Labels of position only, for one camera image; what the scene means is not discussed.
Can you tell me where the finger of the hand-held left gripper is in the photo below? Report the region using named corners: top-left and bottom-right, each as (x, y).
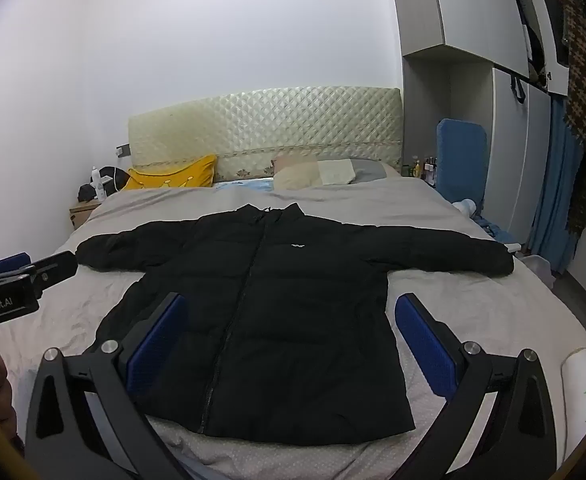
top-left (27, 250), bottom-right (79, 292)
top-left (0, 252), bottom-right (32, 279)

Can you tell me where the blue curtain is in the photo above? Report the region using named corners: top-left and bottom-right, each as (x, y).
top-left (527, 94), bottom-right (586, 275)

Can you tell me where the cluster of small bottles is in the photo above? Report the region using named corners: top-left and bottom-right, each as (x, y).
top-left (405, 155), bottom-right (439, 181)

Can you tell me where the beige pillow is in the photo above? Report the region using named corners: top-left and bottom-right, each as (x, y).
top-left (272, 155), bottom-right (359, 191)

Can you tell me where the black bag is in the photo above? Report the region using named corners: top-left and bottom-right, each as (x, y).
top-left (78, 165), bottom-right (130, 202)

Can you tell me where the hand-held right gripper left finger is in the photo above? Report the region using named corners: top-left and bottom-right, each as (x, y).
top-left (23, 291), bottom-right (189, 480)

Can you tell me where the black puffer jacket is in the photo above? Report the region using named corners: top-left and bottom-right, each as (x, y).
top-left (75, 202), bottom-right (515, 447)

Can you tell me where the bed with grey sheet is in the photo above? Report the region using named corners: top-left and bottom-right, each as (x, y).
top-left (0, 175), bottom-right (586, 480)

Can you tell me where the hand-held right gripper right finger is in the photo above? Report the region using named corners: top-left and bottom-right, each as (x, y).
top-left (394, 292), bottom-right (559, 480)

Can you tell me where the grey wardrobe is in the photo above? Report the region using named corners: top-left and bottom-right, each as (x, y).
top-left (385, 0), bottom-right (574, 261)

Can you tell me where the blue folded cushion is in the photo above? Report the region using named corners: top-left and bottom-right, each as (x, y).
top-left (435, 118), bottom-right (489, 212)

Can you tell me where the grey plastic bin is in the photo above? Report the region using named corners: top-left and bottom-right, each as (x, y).
top-left (522, 254), bottom-right (555, 288)

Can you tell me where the grey pillow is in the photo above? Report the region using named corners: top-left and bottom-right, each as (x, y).
top-left (350, 158), bottom-right (400, 184)

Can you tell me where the wooden nightstand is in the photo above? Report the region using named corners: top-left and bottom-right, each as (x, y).
top-left (69, 199), bottom-right (106, 229)

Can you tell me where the yellow pillow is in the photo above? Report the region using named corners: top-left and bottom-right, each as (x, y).
top-left (122, 154), bottom-right (218, 191)

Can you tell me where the cream quilted headboard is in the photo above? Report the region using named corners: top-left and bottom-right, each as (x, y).
top-left (128, 86), bottom-right (404, 186)

